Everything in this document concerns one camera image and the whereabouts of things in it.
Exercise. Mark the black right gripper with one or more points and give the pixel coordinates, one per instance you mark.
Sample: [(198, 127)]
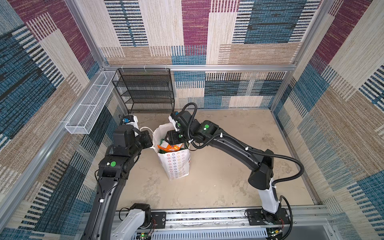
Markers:
[(172, 137)]

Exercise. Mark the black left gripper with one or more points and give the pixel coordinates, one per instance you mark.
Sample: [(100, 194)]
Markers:
[(143, 136)]

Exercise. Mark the orange green snack bag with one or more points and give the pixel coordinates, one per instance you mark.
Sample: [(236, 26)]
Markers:
[(176, 148)]

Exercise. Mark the green rainbow snack bag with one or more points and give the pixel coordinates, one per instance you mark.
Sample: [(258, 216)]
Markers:
[(163, 147)]

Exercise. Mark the white paper bag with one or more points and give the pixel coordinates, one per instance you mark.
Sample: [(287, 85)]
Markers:
[(175, 164)]

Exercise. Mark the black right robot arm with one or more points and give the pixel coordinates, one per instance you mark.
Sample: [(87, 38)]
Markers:
[(260, 163)]

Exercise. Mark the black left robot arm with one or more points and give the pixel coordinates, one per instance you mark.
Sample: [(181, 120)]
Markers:
[(112, 175)]

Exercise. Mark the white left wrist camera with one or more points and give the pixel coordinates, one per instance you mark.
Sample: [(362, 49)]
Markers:
[(130, 120)]

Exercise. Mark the black wire shelf rack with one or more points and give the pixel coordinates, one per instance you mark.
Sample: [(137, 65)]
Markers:
[(145, 90)]

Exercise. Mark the white wire mesh basket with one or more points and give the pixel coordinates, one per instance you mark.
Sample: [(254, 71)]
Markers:
[(86, 114)]

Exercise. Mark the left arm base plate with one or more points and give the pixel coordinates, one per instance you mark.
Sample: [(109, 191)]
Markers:
[(143, 219)]

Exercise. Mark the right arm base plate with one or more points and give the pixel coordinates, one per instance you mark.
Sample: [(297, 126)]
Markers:
[(259, 216)]

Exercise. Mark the white slotted cable duct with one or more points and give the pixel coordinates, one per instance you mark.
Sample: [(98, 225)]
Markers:
[(219, 234)]

